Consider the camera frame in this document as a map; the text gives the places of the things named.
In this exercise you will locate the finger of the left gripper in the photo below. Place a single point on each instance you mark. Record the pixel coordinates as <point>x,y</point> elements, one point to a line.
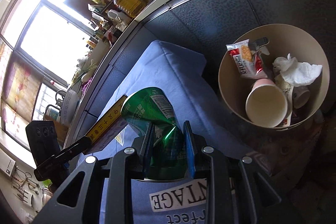
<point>54,165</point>

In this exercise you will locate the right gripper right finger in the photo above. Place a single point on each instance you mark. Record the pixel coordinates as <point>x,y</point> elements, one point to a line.
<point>238,191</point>

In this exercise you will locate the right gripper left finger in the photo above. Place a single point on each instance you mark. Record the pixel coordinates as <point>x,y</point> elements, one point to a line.
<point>78,199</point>

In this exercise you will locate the yellow pink medicine box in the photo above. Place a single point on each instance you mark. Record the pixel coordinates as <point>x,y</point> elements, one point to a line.
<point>107,127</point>

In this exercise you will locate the crushed green can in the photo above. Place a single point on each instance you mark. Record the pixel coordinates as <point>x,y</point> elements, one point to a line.
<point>150,114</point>

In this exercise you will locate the white paper cup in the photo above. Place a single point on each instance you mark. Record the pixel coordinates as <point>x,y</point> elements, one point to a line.
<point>266,105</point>

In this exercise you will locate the red white snack wrapper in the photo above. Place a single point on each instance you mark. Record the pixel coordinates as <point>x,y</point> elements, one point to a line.
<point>248,63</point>

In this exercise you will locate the white tissue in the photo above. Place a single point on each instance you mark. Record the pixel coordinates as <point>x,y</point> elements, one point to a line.
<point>296,73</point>

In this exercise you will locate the blue printed tablecloth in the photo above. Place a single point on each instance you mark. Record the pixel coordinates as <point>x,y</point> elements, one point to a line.
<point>166,87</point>

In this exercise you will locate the white plastic jug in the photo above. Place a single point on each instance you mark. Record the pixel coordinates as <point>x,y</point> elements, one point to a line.
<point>121,16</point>

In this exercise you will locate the yellow cooking oil bottle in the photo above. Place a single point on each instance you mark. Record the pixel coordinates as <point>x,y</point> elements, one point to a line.
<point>131,7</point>

